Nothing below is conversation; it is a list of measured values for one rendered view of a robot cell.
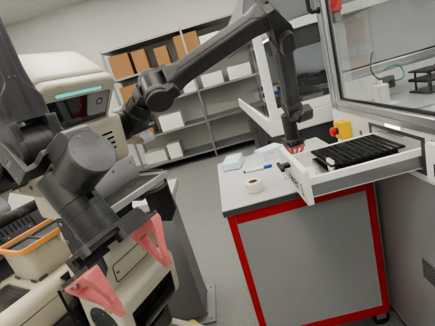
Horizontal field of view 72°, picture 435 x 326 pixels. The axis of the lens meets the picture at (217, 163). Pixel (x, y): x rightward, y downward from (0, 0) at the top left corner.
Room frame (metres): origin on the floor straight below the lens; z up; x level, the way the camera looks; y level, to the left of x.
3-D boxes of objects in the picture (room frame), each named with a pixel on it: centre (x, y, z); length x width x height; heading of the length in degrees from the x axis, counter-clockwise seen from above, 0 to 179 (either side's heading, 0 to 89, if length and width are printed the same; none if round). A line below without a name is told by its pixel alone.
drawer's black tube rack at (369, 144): (0.89, -0.43, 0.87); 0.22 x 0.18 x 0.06; 87
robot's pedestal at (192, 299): (1.47, 0.39, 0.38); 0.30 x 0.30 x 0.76; 87
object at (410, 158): (0.89, -0.44, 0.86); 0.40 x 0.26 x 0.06; 87
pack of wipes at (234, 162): (1.52, -0.08, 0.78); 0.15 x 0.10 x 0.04; 164
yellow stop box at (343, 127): (1.22, -0.55, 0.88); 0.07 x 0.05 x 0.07; 177
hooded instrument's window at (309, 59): (2.58, -0.98, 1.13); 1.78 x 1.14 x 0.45; 177
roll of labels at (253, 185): (1.12, -0.12, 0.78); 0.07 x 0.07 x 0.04
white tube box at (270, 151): (1.49, -0.28, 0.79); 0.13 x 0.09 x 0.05; 107
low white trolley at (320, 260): (1.31, -0.27, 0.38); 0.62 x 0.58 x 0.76; 177
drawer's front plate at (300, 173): (0.90, -0.23, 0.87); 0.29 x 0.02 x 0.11; 177
